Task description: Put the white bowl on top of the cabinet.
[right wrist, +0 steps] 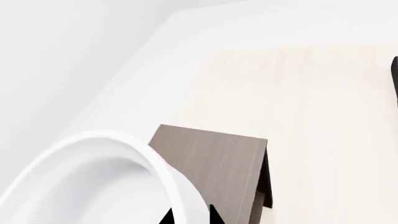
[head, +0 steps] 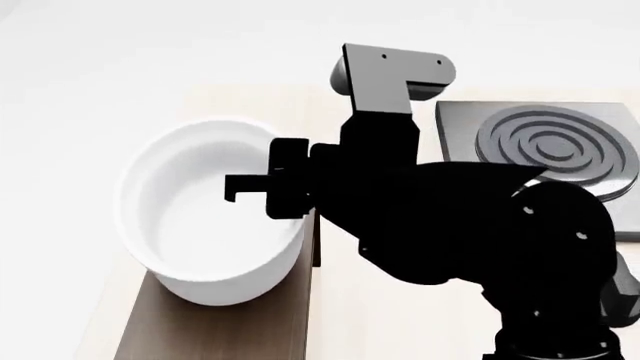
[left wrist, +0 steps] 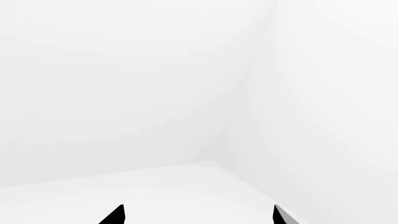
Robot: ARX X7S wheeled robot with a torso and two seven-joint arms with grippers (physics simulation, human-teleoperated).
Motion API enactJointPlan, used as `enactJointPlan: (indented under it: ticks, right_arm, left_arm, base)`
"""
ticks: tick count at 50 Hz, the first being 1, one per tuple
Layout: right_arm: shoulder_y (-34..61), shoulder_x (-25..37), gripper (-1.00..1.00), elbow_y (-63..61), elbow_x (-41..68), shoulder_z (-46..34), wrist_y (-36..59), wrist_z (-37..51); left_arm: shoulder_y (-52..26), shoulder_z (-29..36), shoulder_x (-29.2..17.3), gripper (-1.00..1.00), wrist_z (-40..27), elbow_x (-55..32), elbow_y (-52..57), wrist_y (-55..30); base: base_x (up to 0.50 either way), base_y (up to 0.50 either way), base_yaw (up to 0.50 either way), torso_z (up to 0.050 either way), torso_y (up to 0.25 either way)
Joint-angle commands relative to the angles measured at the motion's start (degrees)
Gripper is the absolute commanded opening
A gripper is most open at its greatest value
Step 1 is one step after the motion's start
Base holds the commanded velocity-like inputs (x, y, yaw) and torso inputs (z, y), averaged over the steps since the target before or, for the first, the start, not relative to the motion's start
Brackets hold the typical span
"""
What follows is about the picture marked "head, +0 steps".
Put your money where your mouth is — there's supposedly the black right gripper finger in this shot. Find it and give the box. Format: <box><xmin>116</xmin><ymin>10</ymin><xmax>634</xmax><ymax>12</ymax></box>
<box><xmin>223</xmin><ymin>173</ymin><xmax>270</xmax><ymax>203</ymax></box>

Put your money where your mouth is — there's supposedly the white bowl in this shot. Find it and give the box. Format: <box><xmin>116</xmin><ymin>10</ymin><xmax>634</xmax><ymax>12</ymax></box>
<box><xmin>113</xmin><ymin>118</ymin><xmax>307</xmax><ymax>307</ymax></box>

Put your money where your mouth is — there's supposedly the brown wooden board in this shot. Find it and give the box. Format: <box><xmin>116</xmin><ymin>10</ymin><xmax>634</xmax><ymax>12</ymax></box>
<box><xmin>113</xmin><ymin>207</ymin><xmax>322</xmax><ymax>360</ymax></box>

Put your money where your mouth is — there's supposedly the grey ringed stove burner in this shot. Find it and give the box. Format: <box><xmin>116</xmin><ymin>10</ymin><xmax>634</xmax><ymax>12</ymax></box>
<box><xmin>474</xmin><ymin>104</ymin><xmax>630</xmax><ymax>201</ymax></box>

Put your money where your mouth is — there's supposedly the grey stove plate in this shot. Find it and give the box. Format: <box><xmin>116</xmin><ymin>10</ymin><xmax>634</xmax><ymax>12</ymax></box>
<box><xmin>434</xmin><ymin>99</ymin><xmax>640</xmax><ymax>243</ymax></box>

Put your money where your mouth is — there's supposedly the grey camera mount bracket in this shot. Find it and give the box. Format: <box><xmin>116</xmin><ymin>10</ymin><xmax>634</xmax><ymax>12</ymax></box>
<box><xmin>329</xmin><ymin>42</ymin><xmax>458</xmax><ymax>116</ymax></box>

